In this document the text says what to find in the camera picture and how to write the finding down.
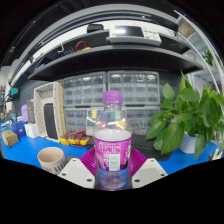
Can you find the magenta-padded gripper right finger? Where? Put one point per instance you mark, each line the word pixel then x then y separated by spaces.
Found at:
pixel 150 171

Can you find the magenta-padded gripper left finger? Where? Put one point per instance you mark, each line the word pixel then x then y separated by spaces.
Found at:
pixel 76 173

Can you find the clear bottle with purple cap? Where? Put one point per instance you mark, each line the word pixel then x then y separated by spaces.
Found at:
pixel 112 150

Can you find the black tray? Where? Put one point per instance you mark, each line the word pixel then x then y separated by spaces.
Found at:
pixel 143 145

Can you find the beige patterned mug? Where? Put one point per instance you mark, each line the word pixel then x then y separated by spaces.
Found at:
pixel 51 160

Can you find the yellow multimeter with red leads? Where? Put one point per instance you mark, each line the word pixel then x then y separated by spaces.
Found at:
pixel 78 140

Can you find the black speaker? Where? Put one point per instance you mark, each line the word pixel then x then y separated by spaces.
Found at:
pixel 50 121

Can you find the parts cabinet with coloured drawers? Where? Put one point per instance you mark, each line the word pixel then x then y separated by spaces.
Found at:
pixel 90 116

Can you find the small white box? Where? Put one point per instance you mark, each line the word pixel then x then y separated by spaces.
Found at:
pixel 31 130

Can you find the green potted plant, white pot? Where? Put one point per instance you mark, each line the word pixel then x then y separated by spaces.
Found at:
pixel 186 113

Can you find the blue box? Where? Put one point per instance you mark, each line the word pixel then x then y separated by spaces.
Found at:
pixel 19 129

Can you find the beige perforated basket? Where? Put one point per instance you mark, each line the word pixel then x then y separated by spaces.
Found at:
pixel 39 110

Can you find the brown cardboard box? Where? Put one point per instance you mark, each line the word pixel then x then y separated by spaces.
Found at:
pixel 10 138

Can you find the dark grey box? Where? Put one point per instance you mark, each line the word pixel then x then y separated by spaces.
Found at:
pixel 30 111

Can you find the purple container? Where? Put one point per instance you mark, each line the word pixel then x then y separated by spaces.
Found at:
pixel 24 113

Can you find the black workbench shelf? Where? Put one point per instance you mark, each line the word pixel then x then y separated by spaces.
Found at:
pixel 110 65

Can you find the white oscilloscope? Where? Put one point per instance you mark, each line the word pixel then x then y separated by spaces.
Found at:
pixel 133 35

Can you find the white shelf unit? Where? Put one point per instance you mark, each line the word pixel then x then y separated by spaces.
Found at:
pixel 206 43

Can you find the small black device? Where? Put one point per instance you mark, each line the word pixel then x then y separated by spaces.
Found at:
pixel 95 28

